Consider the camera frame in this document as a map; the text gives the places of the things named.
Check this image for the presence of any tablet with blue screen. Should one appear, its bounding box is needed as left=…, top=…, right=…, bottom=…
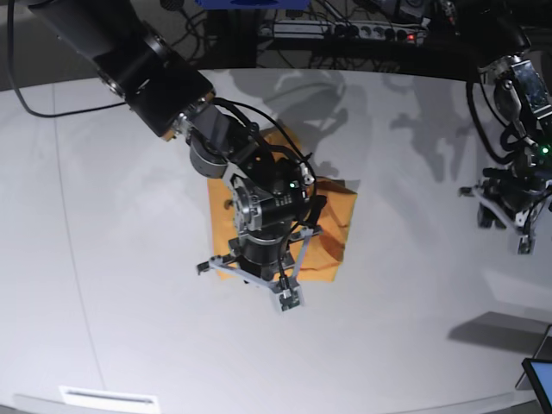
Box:
left=522, top=358, right=551, bottom=414

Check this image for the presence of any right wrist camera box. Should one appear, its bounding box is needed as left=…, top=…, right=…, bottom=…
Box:
left=271, top=285, right=304, bottom=315

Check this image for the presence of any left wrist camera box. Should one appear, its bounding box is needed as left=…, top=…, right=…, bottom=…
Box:
left=517, top=234, right=534, bottom=255

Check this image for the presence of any white power strip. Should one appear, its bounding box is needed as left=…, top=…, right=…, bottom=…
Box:
left=259, top=20, right=429, bottom=45

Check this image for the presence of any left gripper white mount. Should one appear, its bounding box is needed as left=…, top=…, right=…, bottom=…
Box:
left=458, top=185, right=551, bottom=241

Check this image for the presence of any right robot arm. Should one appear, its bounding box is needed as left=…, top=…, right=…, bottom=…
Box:
left=27, top=1, right=326, bottom=310

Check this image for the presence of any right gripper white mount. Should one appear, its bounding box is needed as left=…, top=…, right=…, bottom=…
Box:
left=196, top=226, right=323, bottom=298

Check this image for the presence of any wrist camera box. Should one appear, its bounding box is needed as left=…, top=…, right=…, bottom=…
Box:
left=271, top=285, right=304, bottom=315
left=517, top=234, right=534, bottom=255

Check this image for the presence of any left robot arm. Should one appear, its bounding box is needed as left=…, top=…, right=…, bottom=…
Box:
left=440, top=1, right=551, bottom=255

